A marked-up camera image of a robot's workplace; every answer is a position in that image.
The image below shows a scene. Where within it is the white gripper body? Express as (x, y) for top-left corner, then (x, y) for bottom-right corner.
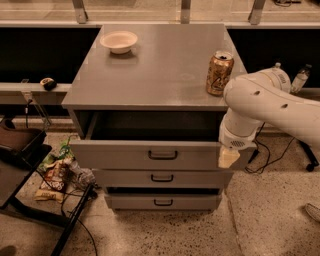
(219, 111), (262, 150)

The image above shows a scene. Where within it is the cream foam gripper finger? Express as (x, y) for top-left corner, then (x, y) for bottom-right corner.
(218, 145), (240, 168)

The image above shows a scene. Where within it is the grey top drawer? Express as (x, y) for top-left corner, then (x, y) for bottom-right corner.
(71, 111), (224, 171)

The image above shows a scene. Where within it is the grey drawer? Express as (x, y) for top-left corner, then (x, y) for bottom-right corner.
(93, 170), (233, 188)
(105, 195), (222, 211)
(71, 111), (224, 171)

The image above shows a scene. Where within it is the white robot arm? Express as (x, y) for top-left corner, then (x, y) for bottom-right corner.
(218, 67), (320, 168)

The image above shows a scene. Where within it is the grey bottom drawer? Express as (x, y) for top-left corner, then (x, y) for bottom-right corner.
(105, 195), (222, 211)

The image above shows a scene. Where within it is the grey drawer cabinet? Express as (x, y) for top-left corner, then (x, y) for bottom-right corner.
(63, 24), (234, 196)

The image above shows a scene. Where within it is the grey middle drawer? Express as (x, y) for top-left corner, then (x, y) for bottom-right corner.
(93, 170), (233, 188)

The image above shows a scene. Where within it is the gold soda can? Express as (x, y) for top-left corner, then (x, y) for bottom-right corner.
(206, 50), (234, 97)

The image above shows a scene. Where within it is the black chair base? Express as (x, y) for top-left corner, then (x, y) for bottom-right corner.
(300, 141), (319, 172)

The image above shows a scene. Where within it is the white shoe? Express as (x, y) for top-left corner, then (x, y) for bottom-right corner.
(305, 203), (320, 222)

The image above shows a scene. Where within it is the crumpled clear plastic bottle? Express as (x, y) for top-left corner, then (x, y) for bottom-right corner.
(69, 161), (96, 190)

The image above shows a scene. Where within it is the white bowl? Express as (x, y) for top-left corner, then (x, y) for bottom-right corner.
(100, 31), (138, 54)

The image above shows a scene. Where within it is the green snack bag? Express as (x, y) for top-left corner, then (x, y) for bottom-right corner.
(38, 135), (75, 172)

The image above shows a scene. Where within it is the black yellow tape measure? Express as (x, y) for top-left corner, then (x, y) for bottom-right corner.
(40, 78), (57, 91)

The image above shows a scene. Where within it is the black metal stand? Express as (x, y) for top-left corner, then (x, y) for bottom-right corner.
(0, 130), (93, 256)

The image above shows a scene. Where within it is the black power adapter cable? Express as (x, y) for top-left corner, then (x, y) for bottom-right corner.
(244, 122), (297, 175)

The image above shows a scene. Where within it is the black floor cable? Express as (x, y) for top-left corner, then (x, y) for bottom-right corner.
(35, 169), (99, 256)

